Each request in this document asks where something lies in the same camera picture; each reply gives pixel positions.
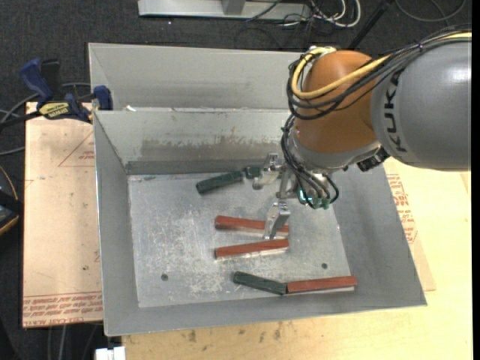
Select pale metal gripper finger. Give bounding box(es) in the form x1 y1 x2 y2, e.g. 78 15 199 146
251 154 287 191
262 201 293 239

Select dark green flat block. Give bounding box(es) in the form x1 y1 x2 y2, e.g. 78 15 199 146
232 271 289 296
195 166 263 195

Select grey metal bin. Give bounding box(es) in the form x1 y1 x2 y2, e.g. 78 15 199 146
88 42 428 338

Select brown cardboard board, red print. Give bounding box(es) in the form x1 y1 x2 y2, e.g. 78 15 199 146
21 101 437 329

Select red-brown flat block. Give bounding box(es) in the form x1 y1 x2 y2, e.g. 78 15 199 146
213 238 291 261
214 214 291 236
286 274 359 296

